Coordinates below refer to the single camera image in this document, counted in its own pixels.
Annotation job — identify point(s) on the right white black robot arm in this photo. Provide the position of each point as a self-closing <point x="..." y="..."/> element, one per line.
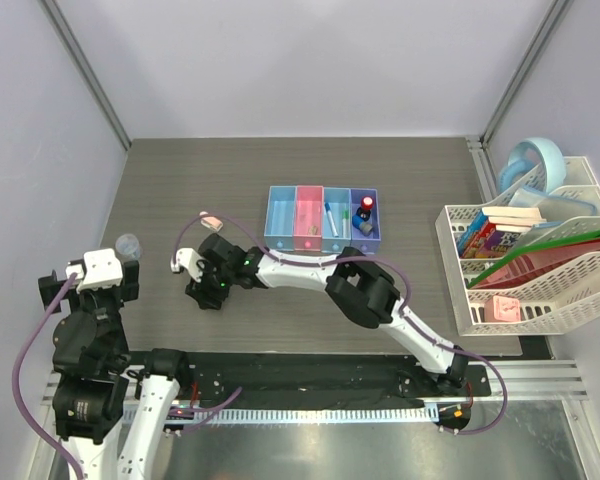
<point x="363" y="291"/>

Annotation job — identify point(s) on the green white marker pen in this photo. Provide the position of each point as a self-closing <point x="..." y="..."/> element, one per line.
<point x="346" y="224"/>

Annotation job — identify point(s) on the pink plastic bin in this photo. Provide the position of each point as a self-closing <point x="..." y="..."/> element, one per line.
<point x="308" y="212"/>

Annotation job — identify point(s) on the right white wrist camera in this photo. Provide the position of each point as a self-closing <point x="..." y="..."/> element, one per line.
<point x="188" y="260"/>

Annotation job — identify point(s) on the left light blue bin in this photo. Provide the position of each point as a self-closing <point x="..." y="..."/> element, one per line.
<point x="280" y="216"/>

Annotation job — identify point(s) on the white plastic file rack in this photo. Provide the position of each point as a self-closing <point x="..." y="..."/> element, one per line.
<point x="548" y="283"/>

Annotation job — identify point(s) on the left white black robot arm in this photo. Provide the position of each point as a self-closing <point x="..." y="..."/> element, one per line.
<point x="129" y="449"/>

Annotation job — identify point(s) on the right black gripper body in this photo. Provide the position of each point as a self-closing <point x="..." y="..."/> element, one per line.
<point x="216" y="284"/>

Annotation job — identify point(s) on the control board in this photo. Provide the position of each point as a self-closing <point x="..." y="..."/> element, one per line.
<point x="453" y="418"/>
<point x="181" y="418"/>

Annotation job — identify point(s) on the blue white marker pen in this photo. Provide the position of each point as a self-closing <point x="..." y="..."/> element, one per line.
<point x="335" y="230"/>

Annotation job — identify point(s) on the light blue tape roll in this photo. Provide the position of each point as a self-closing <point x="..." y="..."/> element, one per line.
<point x="534" y="154"/>

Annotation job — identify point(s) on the blue grey glue stick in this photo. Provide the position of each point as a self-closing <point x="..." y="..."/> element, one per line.
<point x="363" y="224"/>

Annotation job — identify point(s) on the purple plastic bin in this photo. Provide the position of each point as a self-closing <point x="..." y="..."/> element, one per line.
<point x="366" y="244"/>

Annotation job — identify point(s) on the light blue bin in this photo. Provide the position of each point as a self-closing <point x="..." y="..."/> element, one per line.
<point x="340" y="199"/>
<point x="280" y="216"/>

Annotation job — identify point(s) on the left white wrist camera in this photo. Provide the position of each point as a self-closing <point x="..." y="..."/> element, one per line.
<point x="99" y="269"/>

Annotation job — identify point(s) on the pink item in rack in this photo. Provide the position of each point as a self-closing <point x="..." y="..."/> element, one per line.
<point x="502" y="309"/>

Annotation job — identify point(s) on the clear jar of paper clips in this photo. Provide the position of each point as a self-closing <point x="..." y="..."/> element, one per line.
<point x="128" y="247"/>

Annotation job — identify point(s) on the white slotted cable duct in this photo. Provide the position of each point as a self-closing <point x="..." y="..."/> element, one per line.
<point x="426" y="414"/>

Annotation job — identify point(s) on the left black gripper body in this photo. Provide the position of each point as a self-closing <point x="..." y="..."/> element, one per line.
<point x="106" y="303"/>

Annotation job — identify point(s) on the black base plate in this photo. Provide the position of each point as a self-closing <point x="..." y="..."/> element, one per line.
<point x="260" y="373"/>

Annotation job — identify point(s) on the left control board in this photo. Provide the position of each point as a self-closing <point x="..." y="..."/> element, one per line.
<point x="181" y="418"/>

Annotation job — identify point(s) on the pink white mini stapler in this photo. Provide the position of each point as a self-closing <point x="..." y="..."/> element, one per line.
<point x="210" y="222"/>

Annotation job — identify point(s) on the stack of books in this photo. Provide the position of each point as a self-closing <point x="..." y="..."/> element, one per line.
<point x="495" y="230"/>

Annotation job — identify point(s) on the right control board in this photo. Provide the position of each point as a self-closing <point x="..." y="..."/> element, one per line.
<point x="453" y="418"/>

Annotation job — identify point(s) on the red cap black stamp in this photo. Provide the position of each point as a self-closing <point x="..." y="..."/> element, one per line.
<point x="365" y="209"/>

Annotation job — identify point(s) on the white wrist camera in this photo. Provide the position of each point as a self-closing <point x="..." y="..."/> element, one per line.
<point x="188" y="260"/>
<point x="99" y="269"/>

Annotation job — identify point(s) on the red green folders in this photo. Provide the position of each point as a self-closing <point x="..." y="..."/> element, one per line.
<point x="531" y="262"/>

